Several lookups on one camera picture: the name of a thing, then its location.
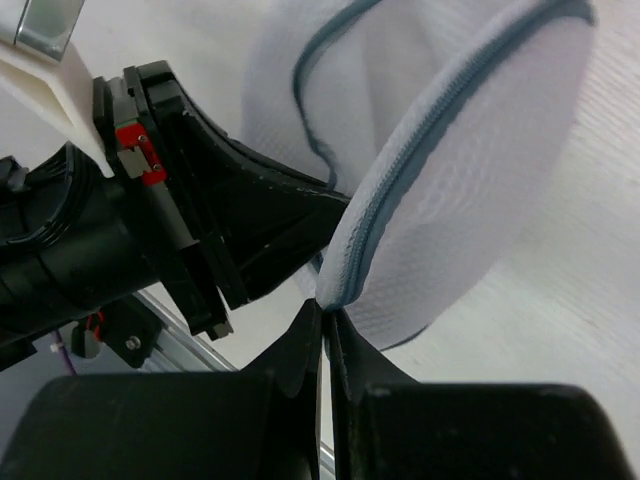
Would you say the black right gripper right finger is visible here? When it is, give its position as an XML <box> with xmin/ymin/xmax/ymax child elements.
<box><xmin>324</xmin><ymin>311</ymin><xmax>635</xmax><ymax>479</ymax></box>

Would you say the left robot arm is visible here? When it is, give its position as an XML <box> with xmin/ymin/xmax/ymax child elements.
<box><xmin>1</xmin><ymin>61</ymin><xmax>349</xmax><ymax>367</ymax></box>

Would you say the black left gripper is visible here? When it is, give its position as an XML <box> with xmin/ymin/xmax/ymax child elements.
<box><xmin>93</xmin><ymin>61</ymin><xmax>349</xmax><ymax>340</ymax></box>

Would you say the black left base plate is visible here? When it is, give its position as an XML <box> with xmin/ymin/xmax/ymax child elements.
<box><xmin>71</xmin><ymin>295</ymin><xmax>164</xmax><ymax>368</ymax></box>

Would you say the white mesh laundry bag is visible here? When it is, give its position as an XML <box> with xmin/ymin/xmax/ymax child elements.
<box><xmin>242</xmin><ymin>1</ymin><xmax>595</xmax><ymax>349</ymax></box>

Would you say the aluminium frame rail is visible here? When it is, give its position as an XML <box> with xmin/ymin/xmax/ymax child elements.
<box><xmin>132</xmin><ymin>289</ymin><xmax>336</xmax><ymax>480</ymax></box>

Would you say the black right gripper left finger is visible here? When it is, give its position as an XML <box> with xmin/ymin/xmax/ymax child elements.
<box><xmin>1</xmin><ymin>300</ymin><xmax>322</xmax><ymax>479</ymax></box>

